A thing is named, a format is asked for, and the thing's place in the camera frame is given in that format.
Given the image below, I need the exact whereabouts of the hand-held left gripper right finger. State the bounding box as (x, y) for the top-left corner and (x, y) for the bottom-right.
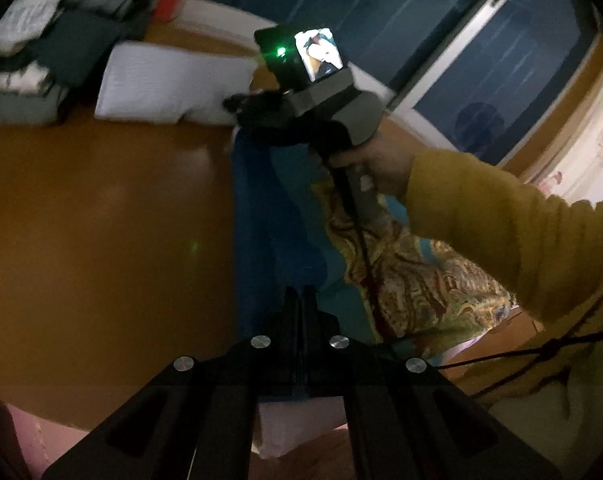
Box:
(301, 286), (565, 480)

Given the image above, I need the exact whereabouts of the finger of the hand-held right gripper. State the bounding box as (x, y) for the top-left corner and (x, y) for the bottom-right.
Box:
(224, 91), (285, 123)

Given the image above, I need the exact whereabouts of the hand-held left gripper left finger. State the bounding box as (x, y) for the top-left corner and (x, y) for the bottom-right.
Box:
(42, 286), (300, 480)

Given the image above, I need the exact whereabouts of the blue patterned scarf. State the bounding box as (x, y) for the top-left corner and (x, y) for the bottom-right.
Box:
(232, 132), (519, 356)

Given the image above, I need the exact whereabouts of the person's right forearm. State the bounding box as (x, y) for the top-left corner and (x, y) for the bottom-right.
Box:
(404, 149), (603, 356)

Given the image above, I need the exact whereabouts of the stack of dark folded clothes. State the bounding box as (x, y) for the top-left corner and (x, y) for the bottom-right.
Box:
(0, 0), (160, 126)

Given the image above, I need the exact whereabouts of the person's right hand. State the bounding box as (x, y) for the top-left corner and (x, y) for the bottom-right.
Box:
(329, 135), (416, 196)

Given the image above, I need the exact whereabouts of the purple dotted mat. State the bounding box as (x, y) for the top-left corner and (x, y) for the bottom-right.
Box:
(254, 394), (355, 461)

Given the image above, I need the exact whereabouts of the white ribbed pillow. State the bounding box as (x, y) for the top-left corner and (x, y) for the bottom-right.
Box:
(94, 42), (262, 126)

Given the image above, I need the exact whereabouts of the large glass window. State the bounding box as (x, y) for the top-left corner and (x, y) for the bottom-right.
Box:
(179, 0), (599, 168)

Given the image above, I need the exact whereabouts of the person's mustard yellow sweater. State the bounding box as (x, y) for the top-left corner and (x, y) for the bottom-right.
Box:
(451, 270), (603, 480)

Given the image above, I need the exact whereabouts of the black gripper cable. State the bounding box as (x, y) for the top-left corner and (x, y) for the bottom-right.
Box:
(391, 280), (603, 401)
(324, 147), (399, 356)

